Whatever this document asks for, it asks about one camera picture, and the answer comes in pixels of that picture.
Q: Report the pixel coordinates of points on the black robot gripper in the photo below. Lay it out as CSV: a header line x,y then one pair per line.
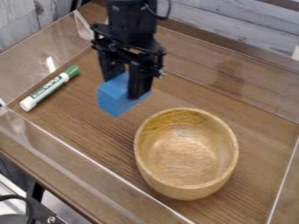
x,y
124,42

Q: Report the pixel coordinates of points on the blue rectangular block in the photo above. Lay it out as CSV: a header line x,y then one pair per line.
x,y
112,96

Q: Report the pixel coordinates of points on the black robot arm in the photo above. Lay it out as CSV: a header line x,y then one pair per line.
x,y
125,43

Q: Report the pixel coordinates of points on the brown wooden bowl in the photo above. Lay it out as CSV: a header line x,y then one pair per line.
x,y
185,153

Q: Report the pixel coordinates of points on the green white marker pen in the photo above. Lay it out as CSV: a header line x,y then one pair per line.
x,y
48,88

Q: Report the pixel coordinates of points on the black metal table leg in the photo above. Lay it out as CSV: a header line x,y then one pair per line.
x,y
36,191

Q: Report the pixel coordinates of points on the black base with bolt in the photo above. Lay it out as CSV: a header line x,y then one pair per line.
x,y
41,215

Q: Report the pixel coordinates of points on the clear acrylic corner bracket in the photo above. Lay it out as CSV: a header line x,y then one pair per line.
x,y
84,31

